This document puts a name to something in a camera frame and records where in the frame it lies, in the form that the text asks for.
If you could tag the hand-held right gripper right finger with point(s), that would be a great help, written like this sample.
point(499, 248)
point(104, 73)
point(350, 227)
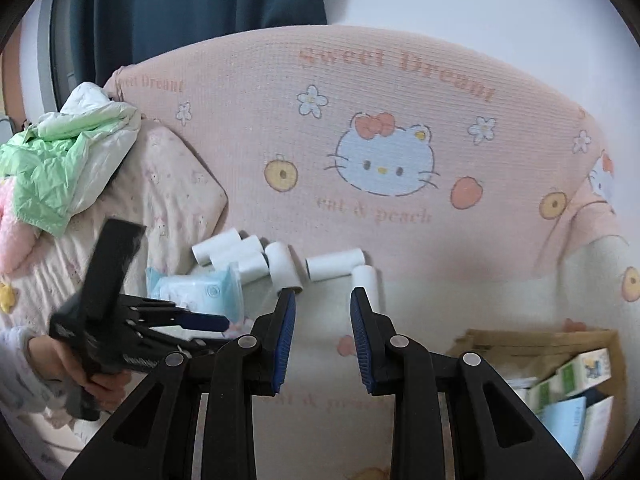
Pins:
point(361, 340)

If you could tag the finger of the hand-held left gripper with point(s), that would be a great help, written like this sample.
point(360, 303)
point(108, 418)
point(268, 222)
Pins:
point(205, 322)
point(175, 342)

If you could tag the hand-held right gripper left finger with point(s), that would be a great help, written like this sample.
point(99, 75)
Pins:
point(282, 340)

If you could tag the light blue tissue pack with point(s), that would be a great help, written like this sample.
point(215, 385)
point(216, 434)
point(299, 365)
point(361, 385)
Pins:
point(200, 290)

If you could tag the pile of white paper rolls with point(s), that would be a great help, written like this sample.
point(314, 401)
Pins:
point(282, 265)

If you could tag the brown cardboard box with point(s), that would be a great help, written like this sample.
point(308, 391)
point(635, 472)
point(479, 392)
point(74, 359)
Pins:
point(500, 350)

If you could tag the person's left hand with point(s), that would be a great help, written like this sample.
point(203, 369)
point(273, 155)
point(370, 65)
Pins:
point(50, 360)

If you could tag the pale pink wrinkled quilt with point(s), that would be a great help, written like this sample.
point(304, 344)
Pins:
point(65, 270)

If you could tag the pink plush toy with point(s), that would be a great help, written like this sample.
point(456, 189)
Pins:
point(12, 240)

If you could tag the pale pink pillow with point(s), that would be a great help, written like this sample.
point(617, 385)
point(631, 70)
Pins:
point(170, 180)

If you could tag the green white crumpled bag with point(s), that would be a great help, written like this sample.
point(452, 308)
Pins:
point(65, 160)

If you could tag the green white carton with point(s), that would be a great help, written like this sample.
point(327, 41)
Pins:
point(542, 392)
point(590, 365)

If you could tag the light blue Lucky box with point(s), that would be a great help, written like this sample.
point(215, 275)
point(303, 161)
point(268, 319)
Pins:
point(565, 422)

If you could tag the dark blue item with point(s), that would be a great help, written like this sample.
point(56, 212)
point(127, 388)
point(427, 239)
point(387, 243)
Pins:
point(596, 396)

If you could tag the pink cream printed blanket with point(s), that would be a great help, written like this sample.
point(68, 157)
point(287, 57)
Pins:
point(400, 85)

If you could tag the dark blue curtain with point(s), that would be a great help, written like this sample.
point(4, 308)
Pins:
point(190, 5)

